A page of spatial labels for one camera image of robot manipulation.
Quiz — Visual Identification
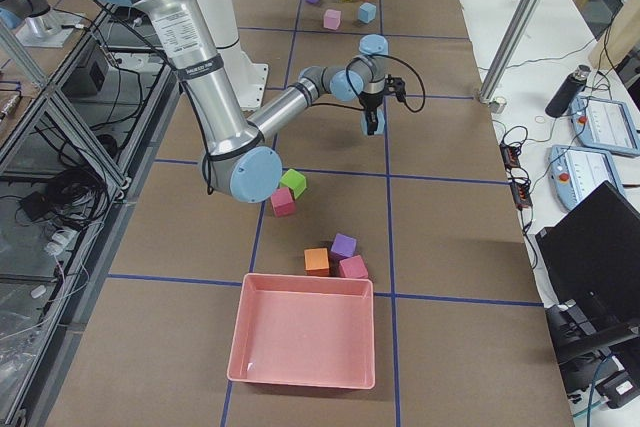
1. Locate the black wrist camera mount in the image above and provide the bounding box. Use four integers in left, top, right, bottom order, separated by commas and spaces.
386, 75, 406, 103

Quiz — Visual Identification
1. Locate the light blue foam block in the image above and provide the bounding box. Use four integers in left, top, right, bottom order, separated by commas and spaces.
360, 108, 386, 135
357, 2, 377, 24

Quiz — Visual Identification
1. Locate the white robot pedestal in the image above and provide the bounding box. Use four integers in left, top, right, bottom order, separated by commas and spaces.
198, 0, 269, 111

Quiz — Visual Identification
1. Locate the black water bottle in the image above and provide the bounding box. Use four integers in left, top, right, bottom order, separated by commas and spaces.
545, 64, 591, 118

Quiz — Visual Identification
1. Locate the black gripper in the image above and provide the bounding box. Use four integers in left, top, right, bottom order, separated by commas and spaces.
359, 92, 384, 135

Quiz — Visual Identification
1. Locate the purple foam block right side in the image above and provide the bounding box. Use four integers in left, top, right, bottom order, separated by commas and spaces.
329, 233, 357, 260

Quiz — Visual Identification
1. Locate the upper teach pendant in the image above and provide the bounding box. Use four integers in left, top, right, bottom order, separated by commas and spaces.
569, 95, 639, 157

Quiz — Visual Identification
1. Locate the pink foam block near tray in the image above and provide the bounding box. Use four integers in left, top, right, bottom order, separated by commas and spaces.
338, 255, 369, 279

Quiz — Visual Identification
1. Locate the black monitor stand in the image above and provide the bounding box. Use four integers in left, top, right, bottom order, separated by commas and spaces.
545, 304, 639, 365

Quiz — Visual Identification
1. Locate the black laptop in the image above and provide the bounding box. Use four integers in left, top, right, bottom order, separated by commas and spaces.
535, 181, 639, 320

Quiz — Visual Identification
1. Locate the lower teach pendant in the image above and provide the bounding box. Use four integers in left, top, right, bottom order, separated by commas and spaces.
549, 145, 626, 211

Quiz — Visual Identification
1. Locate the pink plastic tray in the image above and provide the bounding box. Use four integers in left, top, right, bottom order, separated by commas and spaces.
227, 273, 376, 390

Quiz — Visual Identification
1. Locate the small metal cylinder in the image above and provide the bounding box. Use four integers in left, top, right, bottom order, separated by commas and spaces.
489, 96, 507, 114

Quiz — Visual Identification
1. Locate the orange foam block right side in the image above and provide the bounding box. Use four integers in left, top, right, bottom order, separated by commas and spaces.
304, 248, 330, 277

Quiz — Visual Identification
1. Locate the aluminium frame post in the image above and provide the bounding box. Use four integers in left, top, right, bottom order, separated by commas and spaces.
477, 0, 541, 104

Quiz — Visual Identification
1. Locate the teach pendant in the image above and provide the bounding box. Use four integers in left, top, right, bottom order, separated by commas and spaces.
549, 145, 626, 211
569, 95, 639, 157

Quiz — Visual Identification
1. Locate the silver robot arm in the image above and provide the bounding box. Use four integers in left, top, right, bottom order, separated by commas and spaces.
101, 0, 388, 203
1, 0, 73, 49

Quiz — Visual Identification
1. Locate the lilac pink foam block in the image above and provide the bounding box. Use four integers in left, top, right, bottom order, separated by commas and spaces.
323, 9, 342, 31

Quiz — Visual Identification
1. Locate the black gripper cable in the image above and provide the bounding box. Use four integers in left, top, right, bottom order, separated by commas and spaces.
344, 52, 427, 114

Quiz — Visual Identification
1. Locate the magenta foam block beside green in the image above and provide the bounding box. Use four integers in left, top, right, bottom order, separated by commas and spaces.
270, 187, 296, 217

